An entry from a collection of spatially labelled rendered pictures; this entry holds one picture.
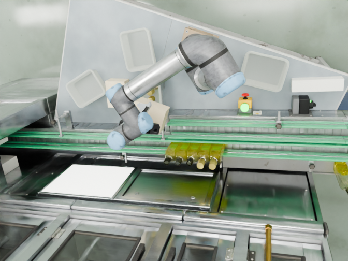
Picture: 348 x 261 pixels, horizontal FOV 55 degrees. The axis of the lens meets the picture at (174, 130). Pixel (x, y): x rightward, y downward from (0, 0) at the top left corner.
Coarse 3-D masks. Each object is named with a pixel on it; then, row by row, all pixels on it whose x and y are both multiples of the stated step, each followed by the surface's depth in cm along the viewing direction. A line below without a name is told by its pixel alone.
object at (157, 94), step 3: (159, 87) 184; (156, 90) 193; (159, 90) 185; (156, 93) 194; (159, 93) 185; (144, 96) 196; (147, 96) 196; (156, 96) 194; (159, 96) 186; (156, 99) 195; (159, 99) 187; (156, 102) 196; (159, 102) 195
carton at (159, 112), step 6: (138, 102) 159; (144, 102) 160; (138, 108) 160; (150, 108) 158; (156, 108) 157; (162, 108) 159; (168, 108) 161; (150, 114) 159; (156, 114) 159; (162, 114) 158; (156, 120) 160; (162, 120) 159; (162, 126) 162
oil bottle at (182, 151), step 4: (180, 144) 179; (184, 144) 178; (188, 144) 177; (180, 148) 174; (184, 148) 173; (188, 148) 175; (176, 152) 170; (180, 152) 169; (184, 152) 169; (176, 156) 169; (184, 156) 168; (184, 160) 169
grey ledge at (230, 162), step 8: (224, 160) 186; (232, 160) 185; (240, 160) 183; (248, 160) 182; (256, 160) 181; (264, 160) 180; (272, 160) 179; (280, 160) 177; (288, 160) 176; (296, 160) 175; (304, 160) 174; (256, 168) 183; (264, 168) 182; (272, 168) 180; (280, 168) 179; (288, 168) 178; (296, 168) 177; (304, 168) 176; (320, 168) 173; (328, 168) 172
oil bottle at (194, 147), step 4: (192, 144) 176; (196, 144) 176; (200, 144) 176; (192, 148) 172; (196, 148) 171; (188, 152) 168; (192, 152) 167; (196, 152) 167; (188, 156) 167; (192, 156) 166; (196, 156) 167; (196, 160) 167
